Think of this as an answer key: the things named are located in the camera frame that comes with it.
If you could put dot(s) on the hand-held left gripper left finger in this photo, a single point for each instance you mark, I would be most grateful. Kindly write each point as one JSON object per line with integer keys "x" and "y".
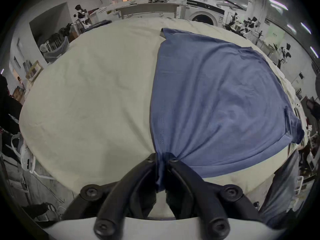
{"x": 117, "y": 196}

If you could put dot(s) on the grey storage bin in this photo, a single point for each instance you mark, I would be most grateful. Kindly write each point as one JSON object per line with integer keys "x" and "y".
{"x": 53, "y": 49}

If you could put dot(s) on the bed with beige sheet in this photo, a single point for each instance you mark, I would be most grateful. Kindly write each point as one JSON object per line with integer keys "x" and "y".
{"x": 87, "y": 96}

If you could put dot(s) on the white washing machine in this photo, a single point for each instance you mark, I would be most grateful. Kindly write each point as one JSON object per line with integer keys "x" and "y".
{"x": 203, "y": 12}

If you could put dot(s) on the blue shirt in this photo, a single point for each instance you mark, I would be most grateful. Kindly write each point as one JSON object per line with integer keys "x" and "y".
{"x": 215, "y": 101}

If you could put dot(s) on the person's legs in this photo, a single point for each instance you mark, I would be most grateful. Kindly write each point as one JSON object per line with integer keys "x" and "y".
{"x": 280, "y": 191}

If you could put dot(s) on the black and white robot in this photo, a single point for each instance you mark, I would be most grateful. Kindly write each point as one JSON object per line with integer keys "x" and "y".
{"x": 81, "y": 15}

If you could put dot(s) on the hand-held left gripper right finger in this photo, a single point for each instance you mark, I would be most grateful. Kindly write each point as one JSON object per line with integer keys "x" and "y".
{"x": 200, "y": 196}

